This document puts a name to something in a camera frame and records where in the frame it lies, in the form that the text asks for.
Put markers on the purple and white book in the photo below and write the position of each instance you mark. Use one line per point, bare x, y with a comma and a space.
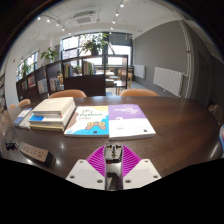
130, 123

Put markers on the side window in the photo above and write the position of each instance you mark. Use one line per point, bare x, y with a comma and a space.
31, 60

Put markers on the black charger block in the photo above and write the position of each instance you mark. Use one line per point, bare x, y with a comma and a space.
113, 170

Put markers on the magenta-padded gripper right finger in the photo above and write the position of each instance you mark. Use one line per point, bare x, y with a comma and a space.
143, 173

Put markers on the large leafy potted plant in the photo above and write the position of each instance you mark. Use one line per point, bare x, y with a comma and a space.
93, 42

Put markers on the wall bookshelf unit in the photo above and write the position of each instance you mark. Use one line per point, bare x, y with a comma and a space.
2, 95

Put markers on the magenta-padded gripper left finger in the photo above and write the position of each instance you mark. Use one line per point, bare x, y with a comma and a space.
83, 175

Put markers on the large black-framed window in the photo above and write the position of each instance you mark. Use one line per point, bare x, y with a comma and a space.
70, 43

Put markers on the ceiling lights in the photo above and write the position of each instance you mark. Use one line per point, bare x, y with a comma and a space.
116, 14

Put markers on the dark blue book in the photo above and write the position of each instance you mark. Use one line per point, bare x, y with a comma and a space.
21, 116

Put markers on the large white wall radiator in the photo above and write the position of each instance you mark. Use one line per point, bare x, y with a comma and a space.
168, 80

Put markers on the blue and white booklet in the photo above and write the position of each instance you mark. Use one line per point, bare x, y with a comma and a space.
222, 136

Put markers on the small white wall radiator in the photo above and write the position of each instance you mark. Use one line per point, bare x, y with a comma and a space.
139, 71

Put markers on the colourful illustrated white book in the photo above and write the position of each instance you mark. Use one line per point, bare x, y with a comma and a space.
88, 120

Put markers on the white book with blue patch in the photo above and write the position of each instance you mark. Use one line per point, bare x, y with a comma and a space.
46, 119

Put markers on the yellowish book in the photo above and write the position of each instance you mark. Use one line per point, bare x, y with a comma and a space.
46, 127

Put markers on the ceiling air conditioner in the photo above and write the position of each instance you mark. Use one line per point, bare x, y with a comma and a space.
84, 19

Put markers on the dark wooden shelf unit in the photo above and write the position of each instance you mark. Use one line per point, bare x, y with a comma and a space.
85, 86

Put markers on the brown bag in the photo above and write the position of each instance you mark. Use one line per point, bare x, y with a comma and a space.
215, 110

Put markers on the small leafy potted plant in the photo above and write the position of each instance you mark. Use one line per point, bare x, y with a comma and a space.
50, 54

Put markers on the potted plant by window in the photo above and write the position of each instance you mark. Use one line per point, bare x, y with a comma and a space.
25, 68

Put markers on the row of orange chairs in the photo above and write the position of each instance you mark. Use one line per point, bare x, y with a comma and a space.
68, 93

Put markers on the black power strip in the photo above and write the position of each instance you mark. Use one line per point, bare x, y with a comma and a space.
33, 151

